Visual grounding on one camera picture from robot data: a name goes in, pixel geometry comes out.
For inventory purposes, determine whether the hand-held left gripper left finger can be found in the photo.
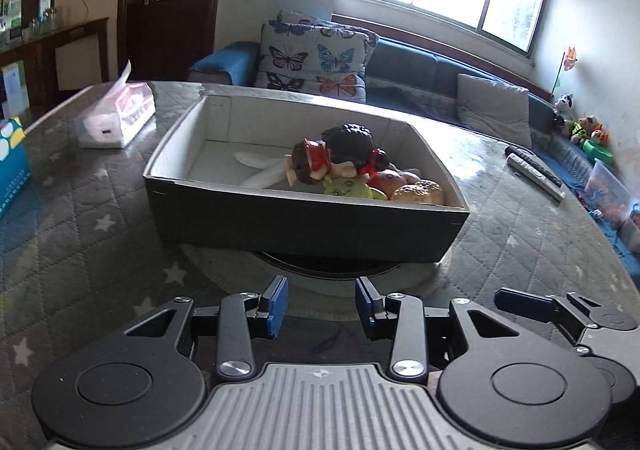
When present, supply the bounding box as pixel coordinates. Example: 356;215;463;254
124;275;290;381

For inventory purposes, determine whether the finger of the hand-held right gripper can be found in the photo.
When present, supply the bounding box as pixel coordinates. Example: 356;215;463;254
494;287;637;347

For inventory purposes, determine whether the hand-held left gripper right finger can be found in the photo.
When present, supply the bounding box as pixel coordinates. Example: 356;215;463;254
354;276;521;381

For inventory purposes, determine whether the grey cardboard box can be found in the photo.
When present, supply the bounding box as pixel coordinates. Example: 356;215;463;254
143;88;471;265

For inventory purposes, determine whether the red round toy figure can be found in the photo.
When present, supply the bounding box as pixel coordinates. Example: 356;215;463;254
367;169;421;195

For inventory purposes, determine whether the grey quilted desktop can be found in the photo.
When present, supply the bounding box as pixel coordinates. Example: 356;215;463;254
0;80;640;450

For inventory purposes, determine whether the white remote control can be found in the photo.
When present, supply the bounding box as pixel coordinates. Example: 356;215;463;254
506;153;566;202

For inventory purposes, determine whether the tan bread toy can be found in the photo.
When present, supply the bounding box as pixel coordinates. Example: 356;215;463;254
390;179;445;206

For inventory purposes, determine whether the small clear plastic container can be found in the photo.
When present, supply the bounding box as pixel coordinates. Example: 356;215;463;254
617;202;640;253

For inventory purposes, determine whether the white plush rabbit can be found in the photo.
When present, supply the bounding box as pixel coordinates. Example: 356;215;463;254
232;150;296;189

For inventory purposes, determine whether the clear plastic toy container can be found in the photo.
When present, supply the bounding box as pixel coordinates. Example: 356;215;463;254
585;159;636;227

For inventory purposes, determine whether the brown-haired doll red headband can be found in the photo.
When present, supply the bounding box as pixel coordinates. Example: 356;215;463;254
285;140;358;185

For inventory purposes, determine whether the black remote control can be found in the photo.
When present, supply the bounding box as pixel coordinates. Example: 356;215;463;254
504;145;564;185

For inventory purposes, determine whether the green plastic basket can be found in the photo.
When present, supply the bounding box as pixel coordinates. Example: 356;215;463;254
582;137;617;163

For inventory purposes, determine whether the black-haired doll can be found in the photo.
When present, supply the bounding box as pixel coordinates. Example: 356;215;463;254
320;122;391;178

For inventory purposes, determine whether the brown plush toy green vest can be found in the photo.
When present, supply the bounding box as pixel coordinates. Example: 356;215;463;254
569;115;599;143

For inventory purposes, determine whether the grey cushion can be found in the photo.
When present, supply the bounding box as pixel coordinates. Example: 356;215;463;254
456;74;533;149

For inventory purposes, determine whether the black and white plush dog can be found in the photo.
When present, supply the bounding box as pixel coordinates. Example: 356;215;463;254
552;94;576;127

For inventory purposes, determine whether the blue sofa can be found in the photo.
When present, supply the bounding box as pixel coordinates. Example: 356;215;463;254
189;37;640;275

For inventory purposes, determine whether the butterfly print pillow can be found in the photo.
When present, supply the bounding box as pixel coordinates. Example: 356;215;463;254
254;20;368;103

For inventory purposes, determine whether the red and white tissue pack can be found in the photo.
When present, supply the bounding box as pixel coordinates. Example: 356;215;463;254
75;60;157;149

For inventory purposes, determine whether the artificial flower on stem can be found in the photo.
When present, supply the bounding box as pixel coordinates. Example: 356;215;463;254
550;46;580;98

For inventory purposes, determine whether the patterned pillow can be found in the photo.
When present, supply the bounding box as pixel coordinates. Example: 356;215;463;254
277;8;381;64

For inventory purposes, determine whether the dark wooden door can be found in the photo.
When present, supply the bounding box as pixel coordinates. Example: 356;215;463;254
125;0;231;81

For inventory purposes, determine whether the blue dotted box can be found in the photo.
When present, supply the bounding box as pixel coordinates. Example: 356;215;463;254
0;117;32;221

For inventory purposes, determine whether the white carton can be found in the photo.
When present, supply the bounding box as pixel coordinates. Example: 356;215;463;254
0;62;29;121

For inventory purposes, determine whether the dark wooden cabinet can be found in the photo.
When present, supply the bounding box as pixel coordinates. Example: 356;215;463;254
0;17;110;125

